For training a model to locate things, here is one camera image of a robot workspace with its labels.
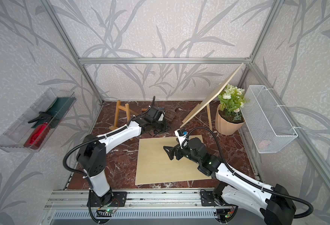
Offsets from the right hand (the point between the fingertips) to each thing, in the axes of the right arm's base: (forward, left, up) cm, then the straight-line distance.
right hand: (170, 142), depth 74 cm
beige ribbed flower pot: (+15, -35, -8) cm, 39 cm away
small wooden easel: (+23, +28, +3) cm, 36 cm away
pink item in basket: (-2, -48, +2) cm, 48 cm away
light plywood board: (-4, +10, -21) cm, 24 cm away
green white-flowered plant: (+23, -37, +8) cm, 44 cm away
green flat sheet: (+11, +57, +15) cm, 60 cm away
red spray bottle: (-5, +55, +17) cm, 58 cm away
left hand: (+12, -1, -5) cm, 13 cm away
